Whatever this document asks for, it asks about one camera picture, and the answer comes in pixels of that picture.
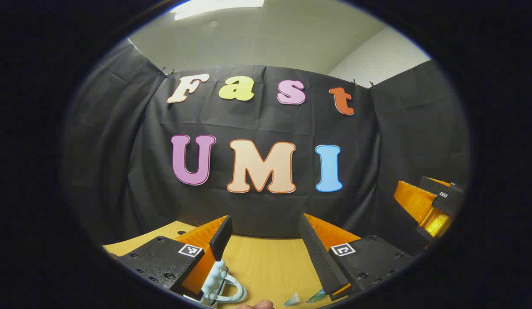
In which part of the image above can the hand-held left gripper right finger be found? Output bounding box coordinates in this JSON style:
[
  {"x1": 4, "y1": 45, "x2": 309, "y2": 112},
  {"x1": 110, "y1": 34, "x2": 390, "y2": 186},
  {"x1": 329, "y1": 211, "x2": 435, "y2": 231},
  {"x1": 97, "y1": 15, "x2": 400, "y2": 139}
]
[{"x1": 298, "y1": 213, "x2": 414, "y2": 301}]

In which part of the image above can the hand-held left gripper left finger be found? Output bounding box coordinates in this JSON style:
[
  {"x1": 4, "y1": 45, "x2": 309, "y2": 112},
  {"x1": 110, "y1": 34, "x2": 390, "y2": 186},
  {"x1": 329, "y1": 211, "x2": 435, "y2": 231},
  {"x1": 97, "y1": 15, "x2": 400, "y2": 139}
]
[{"x1": 118, "y1": 215, "x2": 233, "y2": 301}]

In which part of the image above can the pale blue suitcase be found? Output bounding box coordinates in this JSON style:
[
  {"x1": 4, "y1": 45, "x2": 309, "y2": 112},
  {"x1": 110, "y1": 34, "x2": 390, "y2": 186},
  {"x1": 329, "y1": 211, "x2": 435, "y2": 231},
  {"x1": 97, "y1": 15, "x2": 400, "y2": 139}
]
[{"x1": 184, "y1": 259, "x2": 248, "y2": 307}]

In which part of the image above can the beige skincare bottle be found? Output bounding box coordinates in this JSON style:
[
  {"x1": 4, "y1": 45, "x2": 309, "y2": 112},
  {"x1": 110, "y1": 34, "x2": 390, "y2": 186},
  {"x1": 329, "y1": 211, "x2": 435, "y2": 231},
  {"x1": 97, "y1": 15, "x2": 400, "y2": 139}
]
[{"x1": 237, "y1": 300, "x2": 275, "y2": 309}]

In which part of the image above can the black backdrop cloth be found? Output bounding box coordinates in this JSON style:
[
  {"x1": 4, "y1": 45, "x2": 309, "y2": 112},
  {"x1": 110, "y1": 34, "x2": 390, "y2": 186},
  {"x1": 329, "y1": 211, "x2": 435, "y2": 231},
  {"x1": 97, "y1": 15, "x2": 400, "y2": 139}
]
[{"x1": 62, "y1": 41, "x2": 470, "y2": 258}]

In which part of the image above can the ceiling light panel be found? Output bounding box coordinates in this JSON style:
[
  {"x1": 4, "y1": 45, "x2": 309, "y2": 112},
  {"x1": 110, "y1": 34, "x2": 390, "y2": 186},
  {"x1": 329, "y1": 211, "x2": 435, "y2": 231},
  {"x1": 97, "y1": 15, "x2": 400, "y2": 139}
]
[{"x1": 170, "y1": 0, "x2": 264, "y2": 21}]

